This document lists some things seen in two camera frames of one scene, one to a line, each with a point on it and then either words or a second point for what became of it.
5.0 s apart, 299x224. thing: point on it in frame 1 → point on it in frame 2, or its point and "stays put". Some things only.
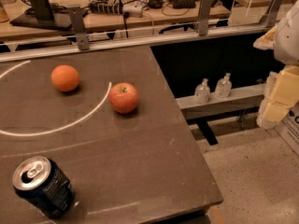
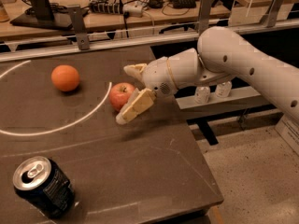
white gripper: x=289 y=41 → x=156 y=75
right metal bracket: x=268 y=20 stays put
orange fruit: x=64 y=77 stays put
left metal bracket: x=81 y=36 stays put
